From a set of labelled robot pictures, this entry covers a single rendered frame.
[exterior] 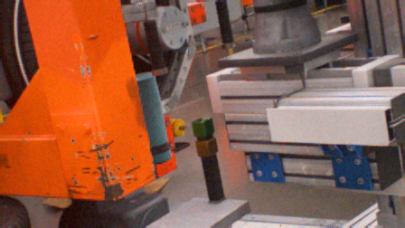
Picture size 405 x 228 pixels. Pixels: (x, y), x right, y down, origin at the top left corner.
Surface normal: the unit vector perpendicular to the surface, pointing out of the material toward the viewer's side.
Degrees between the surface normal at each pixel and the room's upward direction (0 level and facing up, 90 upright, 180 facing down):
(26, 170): 90
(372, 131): 90
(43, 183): 90
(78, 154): 90
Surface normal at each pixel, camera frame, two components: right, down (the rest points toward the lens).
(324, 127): -0.66, 0.28
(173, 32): 0.79, -0.02
